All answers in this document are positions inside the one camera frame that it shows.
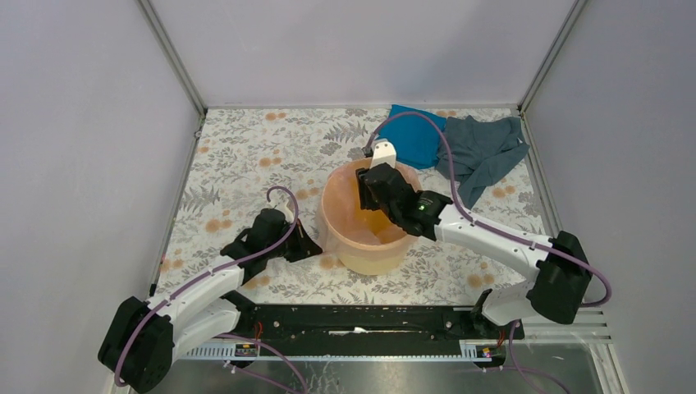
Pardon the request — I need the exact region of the yellow plastic trash bin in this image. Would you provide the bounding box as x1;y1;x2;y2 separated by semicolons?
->
318;158;425;277

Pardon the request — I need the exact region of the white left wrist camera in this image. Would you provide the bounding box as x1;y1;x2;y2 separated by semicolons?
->
269;198;295;222

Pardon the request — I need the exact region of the pink plastic trash bag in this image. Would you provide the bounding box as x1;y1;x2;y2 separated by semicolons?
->
315;158;425;257

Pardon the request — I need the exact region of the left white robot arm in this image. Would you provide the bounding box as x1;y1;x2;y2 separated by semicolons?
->
98;208;323;393

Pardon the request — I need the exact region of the floral patterned table mat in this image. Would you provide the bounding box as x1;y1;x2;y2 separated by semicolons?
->
153;107;566;307

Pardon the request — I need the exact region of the blue folded cloth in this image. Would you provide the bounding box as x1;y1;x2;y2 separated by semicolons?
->
378;104;446;170

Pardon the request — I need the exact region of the grey crumpled cloth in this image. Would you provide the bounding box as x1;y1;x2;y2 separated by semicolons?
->
435;116;529;208

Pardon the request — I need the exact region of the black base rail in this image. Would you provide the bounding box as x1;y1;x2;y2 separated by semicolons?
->
231;305;510;358

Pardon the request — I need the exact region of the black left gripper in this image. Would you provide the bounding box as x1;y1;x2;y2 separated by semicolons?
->
265;218;322;262

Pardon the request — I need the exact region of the aluminium corner frame post left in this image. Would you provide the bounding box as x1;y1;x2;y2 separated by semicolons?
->
135;0;207;119

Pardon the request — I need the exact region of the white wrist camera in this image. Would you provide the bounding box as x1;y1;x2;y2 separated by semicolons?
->
269;198;295;222
369;140;396;169

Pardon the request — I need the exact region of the aluminium corner frame post right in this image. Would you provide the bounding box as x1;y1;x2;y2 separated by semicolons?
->
518;0;590;113

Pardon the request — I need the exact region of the aluminium corner frame post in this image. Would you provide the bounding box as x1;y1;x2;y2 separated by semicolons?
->
518;0;590;113
135;0;207;119

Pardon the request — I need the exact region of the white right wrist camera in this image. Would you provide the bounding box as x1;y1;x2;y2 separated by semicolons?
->
369;140;396;169

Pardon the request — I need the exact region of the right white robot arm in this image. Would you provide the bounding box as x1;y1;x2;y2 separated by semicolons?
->
355;163;593;338

